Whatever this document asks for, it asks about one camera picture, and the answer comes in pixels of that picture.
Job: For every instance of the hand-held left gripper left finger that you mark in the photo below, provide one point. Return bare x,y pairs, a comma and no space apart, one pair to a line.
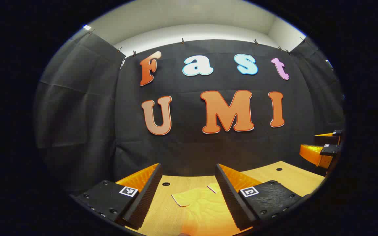
149,193

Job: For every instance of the orange polo T-shirt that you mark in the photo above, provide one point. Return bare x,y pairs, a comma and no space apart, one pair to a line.
202,209

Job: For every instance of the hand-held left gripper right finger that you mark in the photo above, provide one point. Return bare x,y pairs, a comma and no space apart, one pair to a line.
228,196

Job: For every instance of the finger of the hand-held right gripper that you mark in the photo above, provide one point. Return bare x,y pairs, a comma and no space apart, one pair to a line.
328,137
315,155

